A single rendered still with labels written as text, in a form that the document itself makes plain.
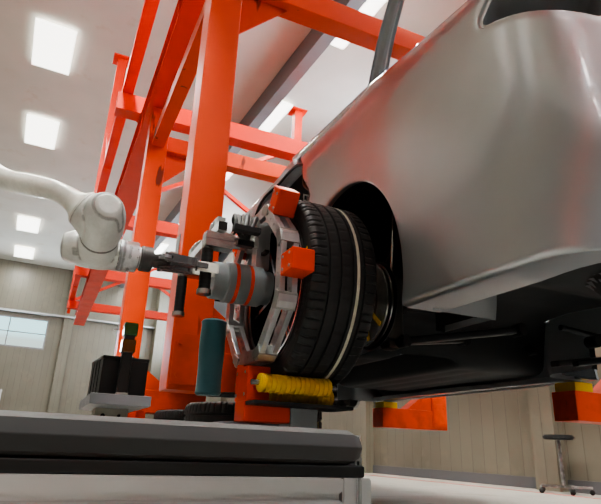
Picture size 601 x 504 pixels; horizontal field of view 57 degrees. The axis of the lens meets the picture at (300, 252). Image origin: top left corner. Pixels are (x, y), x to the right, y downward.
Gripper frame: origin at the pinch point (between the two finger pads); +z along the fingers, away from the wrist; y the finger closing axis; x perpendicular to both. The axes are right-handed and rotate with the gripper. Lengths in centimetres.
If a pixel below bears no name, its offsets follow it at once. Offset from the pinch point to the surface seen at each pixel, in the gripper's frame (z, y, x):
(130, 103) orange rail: -11, -309, 247
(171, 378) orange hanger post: 5, -59, -27
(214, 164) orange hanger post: 14, -60, 69
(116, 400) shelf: -19.6, -10.4, -39.8
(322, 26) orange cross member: 71, -69, 177
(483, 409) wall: 473, -402, 4
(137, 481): -32, 115, -53
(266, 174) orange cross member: 109, -255, 178
